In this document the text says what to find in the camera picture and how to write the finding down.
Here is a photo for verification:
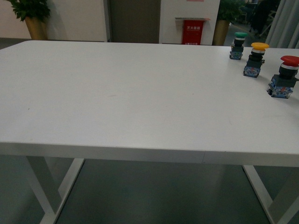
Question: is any yellow mushroom push button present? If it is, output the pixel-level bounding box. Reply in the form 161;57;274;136
243;42;269;78

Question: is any green mushroom push button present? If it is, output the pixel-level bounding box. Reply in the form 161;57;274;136
229;32;248;60

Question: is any red mushroom push button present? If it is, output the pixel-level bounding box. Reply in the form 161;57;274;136
267;56;299;98

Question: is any grey door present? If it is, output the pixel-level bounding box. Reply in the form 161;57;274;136
107;0;161;43

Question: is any red fire extinguisher cabinet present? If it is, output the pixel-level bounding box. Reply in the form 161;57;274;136
175;17;210;45

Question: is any right potted plant gold pot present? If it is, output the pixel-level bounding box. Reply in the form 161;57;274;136
212;0;243;46

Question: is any potted plant gold pot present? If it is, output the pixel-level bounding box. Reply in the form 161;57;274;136
212;0;243;46
5;0;51;41

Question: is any left potted plant gold pot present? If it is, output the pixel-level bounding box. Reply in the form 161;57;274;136
5;0;51;41

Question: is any grey curtain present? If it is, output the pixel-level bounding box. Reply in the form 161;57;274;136
266;0;299;49

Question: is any white table leg frame right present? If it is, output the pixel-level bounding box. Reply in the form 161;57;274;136
242;165;299;224

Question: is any white table leg frame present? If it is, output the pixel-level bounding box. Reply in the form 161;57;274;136
21;156;85;224
242;165;299;224

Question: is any white table leg frame left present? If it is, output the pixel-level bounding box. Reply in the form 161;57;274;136
21;156;85;224

